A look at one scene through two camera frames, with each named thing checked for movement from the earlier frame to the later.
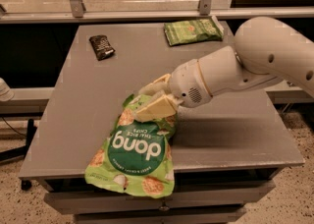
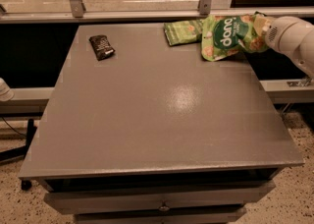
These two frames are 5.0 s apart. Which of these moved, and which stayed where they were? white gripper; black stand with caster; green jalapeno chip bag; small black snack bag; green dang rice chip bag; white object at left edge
Moved: white gripper; green dang rice chip bag
Stayed: green jalapeno chip bag; white object at left edge; small black snack bag; black stand with caster
